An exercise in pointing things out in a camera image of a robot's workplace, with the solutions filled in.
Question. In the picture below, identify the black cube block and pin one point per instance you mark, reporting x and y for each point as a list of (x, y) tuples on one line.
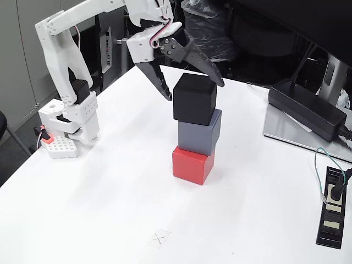
[(192, 101)]

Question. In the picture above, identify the grey cube block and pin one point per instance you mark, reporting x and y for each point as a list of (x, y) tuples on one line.
[(196, 134)]

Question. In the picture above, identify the plastic-wrapped black bin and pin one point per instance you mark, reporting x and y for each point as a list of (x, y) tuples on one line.
[(214, 35)]

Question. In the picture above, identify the black flat panel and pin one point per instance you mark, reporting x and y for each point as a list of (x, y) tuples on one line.
[(92, 49)]

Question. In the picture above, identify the red cube block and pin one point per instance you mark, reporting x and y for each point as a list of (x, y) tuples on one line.
[(189, 167)]

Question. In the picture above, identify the white perforated clamp base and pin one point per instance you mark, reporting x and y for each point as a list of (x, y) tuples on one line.
[(61, 147)]

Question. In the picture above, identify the black power adapter brick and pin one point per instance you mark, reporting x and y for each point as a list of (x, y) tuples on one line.
[(305, 107)]

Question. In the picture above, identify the orange connector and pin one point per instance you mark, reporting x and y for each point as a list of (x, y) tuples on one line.
[(47, 138)]

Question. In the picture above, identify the black monitor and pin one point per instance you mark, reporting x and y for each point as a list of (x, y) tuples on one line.
[(316, 22)]

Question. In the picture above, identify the grey monitor stand neck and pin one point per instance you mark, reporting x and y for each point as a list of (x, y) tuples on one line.
[(332, 74)]

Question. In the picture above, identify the white plastic bag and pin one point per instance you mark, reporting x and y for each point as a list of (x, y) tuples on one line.
[(345, 99)]

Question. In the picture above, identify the black office chair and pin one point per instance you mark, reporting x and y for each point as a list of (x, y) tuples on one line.
[(2, 123)]

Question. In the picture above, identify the clear tape with X mark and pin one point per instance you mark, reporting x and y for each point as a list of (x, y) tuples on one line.
[(160, 238)]

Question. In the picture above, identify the black power plug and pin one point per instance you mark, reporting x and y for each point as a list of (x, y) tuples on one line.
[(336, 191)]

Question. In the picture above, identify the black power strip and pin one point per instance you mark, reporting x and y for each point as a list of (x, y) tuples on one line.
[(331, 225)]

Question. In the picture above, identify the silver monitor base plate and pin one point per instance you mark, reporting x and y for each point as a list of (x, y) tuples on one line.
[(280, 129)]

